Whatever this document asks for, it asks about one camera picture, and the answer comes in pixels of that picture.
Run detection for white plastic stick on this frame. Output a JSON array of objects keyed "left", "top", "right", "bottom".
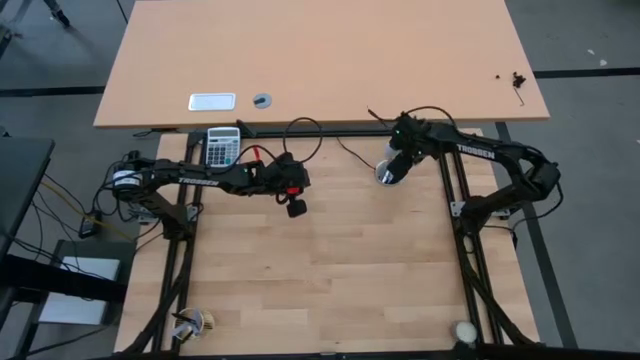
[{"left": 174, "top": 322, "right": 199, "bottom": 342}]

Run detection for black chair leg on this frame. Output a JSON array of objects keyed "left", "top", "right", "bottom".
[{"left": 42, "top": 0, "right": 72, "bottom": 29}]

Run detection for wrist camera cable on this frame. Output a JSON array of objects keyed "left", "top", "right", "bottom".
[
  {"left": 282, "top": 116, "right": 325, "bottom": 165},
  {"left": 366, "top": 104, "right": 457, "bottom": 129}
]

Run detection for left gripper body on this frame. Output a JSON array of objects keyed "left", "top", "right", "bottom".
[{"left": 260, "top": 152, "right": 312, "bottom": 198}]

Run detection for black side table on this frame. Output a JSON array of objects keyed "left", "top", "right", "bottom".
[{"left": 0, "top": 136, "right": 57, "bottom": 261}]

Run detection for chrome lamp socket base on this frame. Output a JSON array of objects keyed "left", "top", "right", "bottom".
[{"left": 373, "top": 158, "right": 405, "bottom": 188}]

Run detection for black lamp power cord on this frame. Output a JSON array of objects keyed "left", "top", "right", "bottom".
[{"left": 335, "top": 134, "right": 377, "bottom": 172}]

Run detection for yellow floor cable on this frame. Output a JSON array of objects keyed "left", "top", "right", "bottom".
[{"left": 39, "top": 178, "right": 137, "bottom": 244}]

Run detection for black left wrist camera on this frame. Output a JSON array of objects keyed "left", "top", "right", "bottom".
[{"left": 285, "top": 197, "right": 309, "bottom": 220}]

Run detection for wire mesh pen basket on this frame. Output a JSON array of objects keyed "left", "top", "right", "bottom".
[{"left": 171, "top": 306, "right": 217, "bottom": 345}]

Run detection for grey desk calculator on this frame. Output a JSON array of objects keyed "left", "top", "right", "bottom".
[{"left": 205, "top": 126, "right": 243, "bottom": 169}]

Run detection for small black screws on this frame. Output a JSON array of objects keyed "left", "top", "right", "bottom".
[{"left": 510, "top": 71, "right": 528, "bottom": 108}]

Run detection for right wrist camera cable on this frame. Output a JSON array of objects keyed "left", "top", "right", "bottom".
[{"left": 366, "top": 104, "right": 457, "bottom": 129}]

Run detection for white flood lightbulb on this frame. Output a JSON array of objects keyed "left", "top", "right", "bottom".
[{"left": 451, "top": 320, "right": 480, "bottom": 346}]

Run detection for black power adapter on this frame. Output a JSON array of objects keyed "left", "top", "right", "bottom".
[{"left": 78, "top": 209, "right": 104, "bottom": 240}]

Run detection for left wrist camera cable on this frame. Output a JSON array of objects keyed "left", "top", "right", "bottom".
[{"left": 282, "top": 116, "right": 325, "bottom": 165}]

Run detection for white flat box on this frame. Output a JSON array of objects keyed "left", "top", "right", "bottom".
[{"left": 38, "top": 255, "right": 123, "bottom": 327}]

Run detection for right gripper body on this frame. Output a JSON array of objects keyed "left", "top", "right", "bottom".
[{"left": 391, "top": 112, "right": 438, "bottom": 163}]

